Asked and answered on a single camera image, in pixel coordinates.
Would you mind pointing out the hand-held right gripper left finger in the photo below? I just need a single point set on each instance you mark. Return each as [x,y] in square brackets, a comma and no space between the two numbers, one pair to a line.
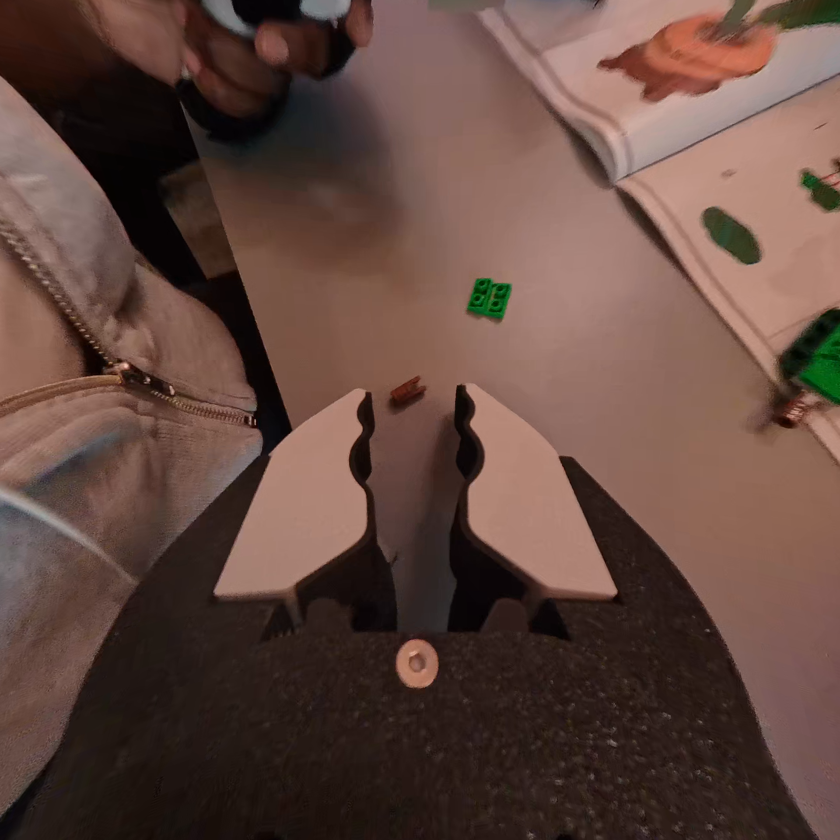
[295,499]

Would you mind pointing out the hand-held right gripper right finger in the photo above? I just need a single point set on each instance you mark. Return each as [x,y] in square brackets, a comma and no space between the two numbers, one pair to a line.
[525,512]

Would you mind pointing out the small brown brick peg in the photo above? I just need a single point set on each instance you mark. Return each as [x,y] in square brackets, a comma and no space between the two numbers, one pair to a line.
[407,392]

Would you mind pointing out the green brick leaf assembly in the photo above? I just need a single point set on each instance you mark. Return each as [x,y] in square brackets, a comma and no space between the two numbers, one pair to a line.
[817,367]

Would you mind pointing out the person's left hand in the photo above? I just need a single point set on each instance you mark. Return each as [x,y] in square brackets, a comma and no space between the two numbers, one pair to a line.
[151,39]

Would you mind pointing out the bright green brick plate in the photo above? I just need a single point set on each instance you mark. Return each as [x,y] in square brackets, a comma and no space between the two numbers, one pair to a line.
[489,298]

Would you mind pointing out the grey zip hooded jacket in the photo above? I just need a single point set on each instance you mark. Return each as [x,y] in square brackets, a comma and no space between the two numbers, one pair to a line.
[65,459]

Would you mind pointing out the open instruction booklet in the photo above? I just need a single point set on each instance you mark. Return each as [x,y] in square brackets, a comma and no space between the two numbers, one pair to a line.
[656,118]

